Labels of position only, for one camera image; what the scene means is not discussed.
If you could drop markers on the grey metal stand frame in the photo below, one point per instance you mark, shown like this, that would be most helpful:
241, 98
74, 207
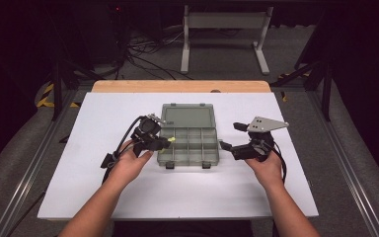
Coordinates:
225, 20

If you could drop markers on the yellow-black hazard tape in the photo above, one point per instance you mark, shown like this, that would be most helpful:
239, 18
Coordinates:
283, 76
44, 102

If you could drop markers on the person's left hand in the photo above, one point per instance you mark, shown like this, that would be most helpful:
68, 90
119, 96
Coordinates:
128, 166

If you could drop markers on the person's right hand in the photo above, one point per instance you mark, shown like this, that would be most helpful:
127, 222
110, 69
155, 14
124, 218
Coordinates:
268, 169

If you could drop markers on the person's dark clothing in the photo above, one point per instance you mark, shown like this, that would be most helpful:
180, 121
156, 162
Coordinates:
181, 228

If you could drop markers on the black metal stand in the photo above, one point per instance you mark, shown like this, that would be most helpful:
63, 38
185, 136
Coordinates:
325, 92
57, 92

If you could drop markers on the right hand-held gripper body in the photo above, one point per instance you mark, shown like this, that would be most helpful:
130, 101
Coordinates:
260, 141

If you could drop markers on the yellow-green plastic clip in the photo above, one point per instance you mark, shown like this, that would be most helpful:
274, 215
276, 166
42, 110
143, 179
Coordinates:
171, 139

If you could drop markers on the grey transparent compartment box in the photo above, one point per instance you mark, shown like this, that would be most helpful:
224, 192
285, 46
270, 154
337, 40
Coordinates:
190, 144

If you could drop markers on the black equipment with red light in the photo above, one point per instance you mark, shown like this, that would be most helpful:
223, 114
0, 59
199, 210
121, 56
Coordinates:
112, 33

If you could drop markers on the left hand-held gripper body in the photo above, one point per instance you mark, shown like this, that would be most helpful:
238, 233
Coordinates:
148, 130

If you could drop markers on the aluminium floor rail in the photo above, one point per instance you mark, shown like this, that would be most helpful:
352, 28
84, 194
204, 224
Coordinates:
29, 171
345, 171

